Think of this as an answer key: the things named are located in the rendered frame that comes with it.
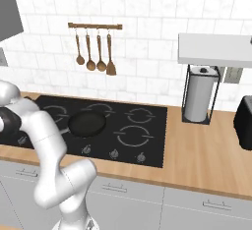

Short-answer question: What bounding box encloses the black hob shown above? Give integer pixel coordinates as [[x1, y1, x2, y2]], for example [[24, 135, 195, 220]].
[[0, 94, 168, 169]]

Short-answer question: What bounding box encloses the wooden spatula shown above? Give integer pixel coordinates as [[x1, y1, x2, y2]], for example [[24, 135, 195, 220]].
[[105, 32, 118, 77]]

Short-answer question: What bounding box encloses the dark frying pan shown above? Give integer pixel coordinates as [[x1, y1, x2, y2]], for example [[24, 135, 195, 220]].
[[58, 110, 108, 140]]

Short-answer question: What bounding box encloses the wooden ladle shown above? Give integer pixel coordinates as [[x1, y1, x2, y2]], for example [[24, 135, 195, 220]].
[[85, 33, 97, 72]]

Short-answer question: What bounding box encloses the small wooden spoon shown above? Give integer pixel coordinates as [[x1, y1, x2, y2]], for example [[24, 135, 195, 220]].
[[75, 32, 86, 66]]

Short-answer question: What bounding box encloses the white paper towel roll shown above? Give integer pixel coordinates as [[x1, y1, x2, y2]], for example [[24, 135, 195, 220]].
[[183, 66, 217, 123]]

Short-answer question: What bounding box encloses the grey drawer front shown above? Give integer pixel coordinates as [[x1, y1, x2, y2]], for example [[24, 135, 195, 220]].
[[162, 186, 252, 222], [0, 159, 43, 185], [88, 174, 165, 206]]

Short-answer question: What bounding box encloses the grey cupboard door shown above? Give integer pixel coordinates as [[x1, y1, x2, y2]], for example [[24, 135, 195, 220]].
[[159, 203, 252, 230], [84, 190, 164, 230], [0, 174, 63, 230]]

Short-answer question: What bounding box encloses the black boxy appliance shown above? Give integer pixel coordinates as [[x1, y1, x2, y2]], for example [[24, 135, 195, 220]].
[[232, 94, 252, 151]]

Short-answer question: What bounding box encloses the black wire towel stand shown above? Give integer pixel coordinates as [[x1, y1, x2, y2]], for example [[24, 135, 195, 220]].
[[180, 64, 221, 126]]

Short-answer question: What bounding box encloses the wooden utensil rail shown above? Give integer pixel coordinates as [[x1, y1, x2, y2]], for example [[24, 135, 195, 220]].
[[67, 22, 124, 31]]

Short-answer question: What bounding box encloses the grey drawer handle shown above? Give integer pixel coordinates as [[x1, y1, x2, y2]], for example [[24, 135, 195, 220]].
[[15, 169, 39, 179], [202, 200, 233, 211], [101, 183, 129, 194]]

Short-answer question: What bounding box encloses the white wall shelf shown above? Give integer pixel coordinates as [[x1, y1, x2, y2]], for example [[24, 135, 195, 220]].
[[177, 32, 252, 70]]

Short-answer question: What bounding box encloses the grey wall socket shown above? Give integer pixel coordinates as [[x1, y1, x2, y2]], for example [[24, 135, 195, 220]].
[[0, 47, 9, 68], [223, 66, 244, 85]]

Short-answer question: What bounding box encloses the grey wall cupboard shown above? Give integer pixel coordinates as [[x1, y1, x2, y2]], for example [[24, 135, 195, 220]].
[[0, 0, 25, 42]]

